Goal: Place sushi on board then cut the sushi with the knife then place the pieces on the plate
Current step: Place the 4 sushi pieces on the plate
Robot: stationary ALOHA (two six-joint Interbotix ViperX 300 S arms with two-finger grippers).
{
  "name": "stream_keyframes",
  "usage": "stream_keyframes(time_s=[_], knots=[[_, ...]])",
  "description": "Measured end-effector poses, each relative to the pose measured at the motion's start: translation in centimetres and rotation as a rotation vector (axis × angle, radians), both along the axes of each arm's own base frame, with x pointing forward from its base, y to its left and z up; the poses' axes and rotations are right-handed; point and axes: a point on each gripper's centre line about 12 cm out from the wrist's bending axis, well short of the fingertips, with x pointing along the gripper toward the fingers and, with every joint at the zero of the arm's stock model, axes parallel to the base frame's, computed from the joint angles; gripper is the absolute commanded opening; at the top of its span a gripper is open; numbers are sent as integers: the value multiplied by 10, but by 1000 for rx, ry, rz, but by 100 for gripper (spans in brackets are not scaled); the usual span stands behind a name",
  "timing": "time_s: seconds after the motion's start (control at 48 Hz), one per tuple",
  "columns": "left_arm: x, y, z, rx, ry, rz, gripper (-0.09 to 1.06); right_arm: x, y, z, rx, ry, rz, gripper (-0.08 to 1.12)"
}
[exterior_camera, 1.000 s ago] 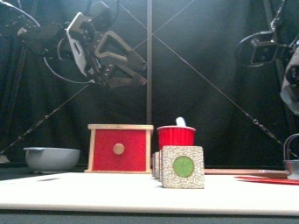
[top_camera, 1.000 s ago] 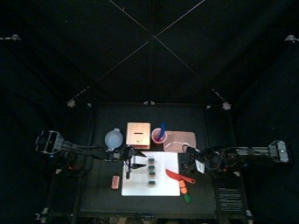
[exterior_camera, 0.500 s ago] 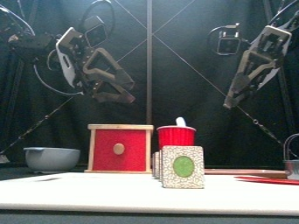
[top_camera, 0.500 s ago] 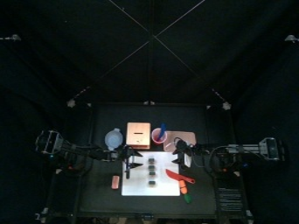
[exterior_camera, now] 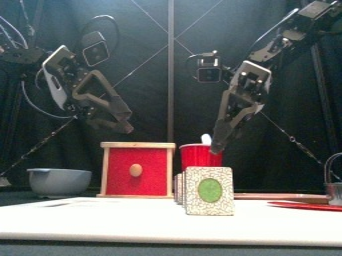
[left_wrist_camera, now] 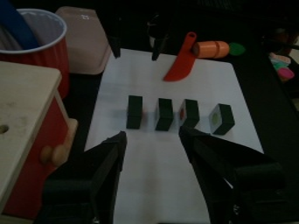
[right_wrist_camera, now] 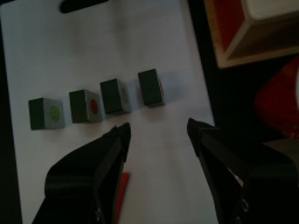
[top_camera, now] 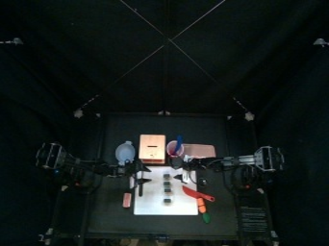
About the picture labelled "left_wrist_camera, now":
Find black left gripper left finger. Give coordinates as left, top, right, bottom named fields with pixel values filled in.
left=36, top=130, right=128, bottom=224

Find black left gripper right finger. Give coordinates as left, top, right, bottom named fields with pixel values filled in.
left=177, top=125, right=299, bottom=224

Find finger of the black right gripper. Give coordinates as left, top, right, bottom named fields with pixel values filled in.
left=106, top=31, right=122, bottom=60
left=150, top=33, right=169, bottom=61

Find pink rectangular plate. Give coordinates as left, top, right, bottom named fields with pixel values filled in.
left=53, top=6, right=113, bottom=76

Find red toy knife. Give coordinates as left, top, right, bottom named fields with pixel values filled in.
left=162, top=31, right=199, bottom=83

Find white cutting board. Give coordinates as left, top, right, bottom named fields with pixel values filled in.
left=82, top=47, right=265, bottom=224

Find dark green toy sushi piece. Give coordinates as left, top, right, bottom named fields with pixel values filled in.
left=153, top=97, right=175, bottom=132
left=179, top=99, right=201, bottom=130
left=125, top=94, right=144, bottom=130
left=208, top=103, right=236, bottom=136

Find orange toy carrot green top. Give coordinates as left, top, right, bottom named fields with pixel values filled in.
left=191, top=39, right=247, bottom=60

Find red plastic cup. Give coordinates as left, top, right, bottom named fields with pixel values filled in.
left=0, top=8, right=70, bottom=100

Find blue utensil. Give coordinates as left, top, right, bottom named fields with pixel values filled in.
left=0, top=0, right=42, bottom=51

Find wooden box red sides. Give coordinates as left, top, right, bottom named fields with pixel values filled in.
left=0, top=60, right=80, bottom=224

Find teal toy piece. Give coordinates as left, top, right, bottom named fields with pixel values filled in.
left=269, top=52, right=292, bottom=69

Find pink toy piece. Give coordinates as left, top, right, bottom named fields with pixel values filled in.
left=276, top=66, right=295, bottom=82

